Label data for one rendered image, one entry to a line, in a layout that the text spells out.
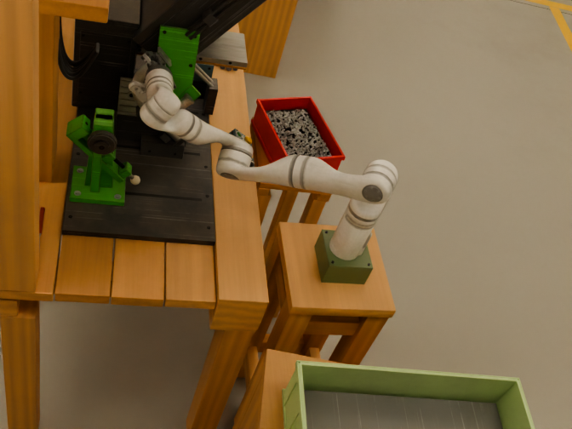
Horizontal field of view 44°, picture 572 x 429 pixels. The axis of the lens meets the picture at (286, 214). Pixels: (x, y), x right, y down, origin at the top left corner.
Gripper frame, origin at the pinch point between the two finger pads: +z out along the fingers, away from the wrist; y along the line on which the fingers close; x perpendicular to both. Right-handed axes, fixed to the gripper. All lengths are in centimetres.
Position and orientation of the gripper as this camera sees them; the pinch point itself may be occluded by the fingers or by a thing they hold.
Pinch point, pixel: (158, 61)
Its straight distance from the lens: 211.2
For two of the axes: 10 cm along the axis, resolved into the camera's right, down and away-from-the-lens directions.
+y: -5.3, -6.5, -5.4
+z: -1.6, -5.5, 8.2
